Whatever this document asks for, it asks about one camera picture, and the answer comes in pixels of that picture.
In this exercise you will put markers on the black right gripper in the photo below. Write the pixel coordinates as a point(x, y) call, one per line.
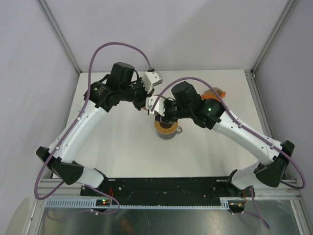
point(167, 102)

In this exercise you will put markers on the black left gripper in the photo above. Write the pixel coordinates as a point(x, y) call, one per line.
point(138, 105)

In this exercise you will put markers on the grey glass coffee server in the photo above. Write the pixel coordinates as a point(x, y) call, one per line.
point(170, 136)

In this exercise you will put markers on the brown paper coffee filter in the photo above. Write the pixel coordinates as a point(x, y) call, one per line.
point(146, 104)

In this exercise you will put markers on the blue coffee dripper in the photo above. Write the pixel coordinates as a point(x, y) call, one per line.
point(160, 118)

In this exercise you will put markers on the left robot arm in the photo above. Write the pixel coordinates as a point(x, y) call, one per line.
point(102, 95)

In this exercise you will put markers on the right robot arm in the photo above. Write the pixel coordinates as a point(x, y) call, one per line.
point(210, 111)

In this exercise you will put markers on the orange coffee filter box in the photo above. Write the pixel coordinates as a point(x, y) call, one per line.
point(210, 94)

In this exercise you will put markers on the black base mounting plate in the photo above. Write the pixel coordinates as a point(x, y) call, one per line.
point(172, 190)

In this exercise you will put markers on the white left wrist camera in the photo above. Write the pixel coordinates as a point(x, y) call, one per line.
point(150, 79)

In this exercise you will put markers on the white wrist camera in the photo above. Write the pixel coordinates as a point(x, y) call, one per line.
point(155, 107)
point(150, 79)

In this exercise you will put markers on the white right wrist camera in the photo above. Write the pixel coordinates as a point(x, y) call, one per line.
point(155, 107)

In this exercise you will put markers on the right aluminium frame post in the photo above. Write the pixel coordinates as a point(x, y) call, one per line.
point(281, 21)

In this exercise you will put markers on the aluminium frame post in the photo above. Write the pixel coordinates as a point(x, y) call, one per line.
point(281, 21)
point(58, 33)

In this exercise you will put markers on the grey slotted cable duct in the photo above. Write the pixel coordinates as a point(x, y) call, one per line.
point(102, 203)

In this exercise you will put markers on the left aluminium frame post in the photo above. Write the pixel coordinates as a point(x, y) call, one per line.
point(58, 33)

